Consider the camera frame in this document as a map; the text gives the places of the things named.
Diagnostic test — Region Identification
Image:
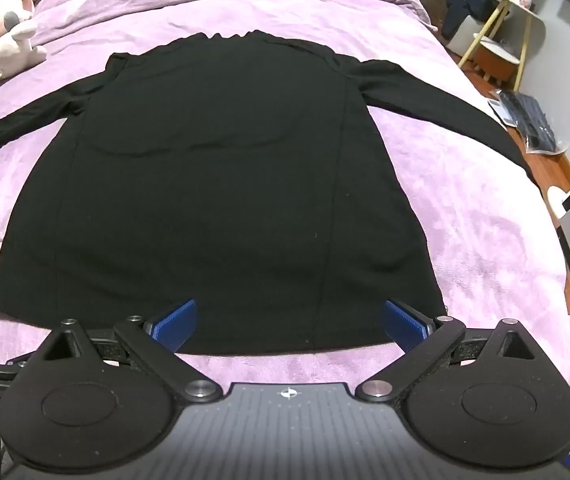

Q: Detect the black keyboard in plastic bag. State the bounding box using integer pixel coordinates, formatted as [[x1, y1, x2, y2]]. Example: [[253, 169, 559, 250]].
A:
[[488, 89, 568, 155]]

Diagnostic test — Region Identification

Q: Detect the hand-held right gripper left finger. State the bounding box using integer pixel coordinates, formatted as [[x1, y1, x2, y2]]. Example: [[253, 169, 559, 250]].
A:
[[40, 298, 222, 404]]

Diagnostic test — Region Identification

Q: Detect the black long-sleeve shirt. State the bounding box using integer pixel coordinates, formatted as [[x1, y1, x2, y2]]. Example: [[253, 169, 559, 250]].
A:
[[0, 30, 538, 357]]

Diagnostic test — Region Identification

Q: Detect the yellow-legged side table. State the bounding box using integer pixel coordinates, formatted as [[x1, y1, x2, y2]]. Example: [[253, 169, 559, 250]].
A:
[[458, 0, 546, 92]]

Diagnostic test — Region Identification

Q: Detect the dark clothes pile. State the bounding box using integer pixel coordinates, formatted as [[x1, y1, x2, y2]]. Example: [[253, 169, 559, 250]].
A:
[[442, 0, 502, 41]]

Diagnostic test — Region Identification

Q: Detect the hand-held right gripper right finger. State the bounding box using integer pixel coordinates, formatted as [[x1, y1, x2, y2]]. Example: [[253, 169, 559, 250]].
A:
[[355, 298, 536, 404]]

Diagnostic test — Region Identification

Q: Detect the small white orange stool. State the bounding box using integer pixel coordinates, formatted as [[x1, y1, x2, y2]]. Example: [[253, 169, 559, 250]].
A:
[[472, 35, 523, 83]]

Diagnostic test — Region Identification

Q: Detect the purple fleece blanket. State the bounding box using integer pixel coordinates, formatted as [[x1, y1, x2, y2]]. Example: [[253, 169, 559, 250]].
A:
[[0, 0, 570, 396]]

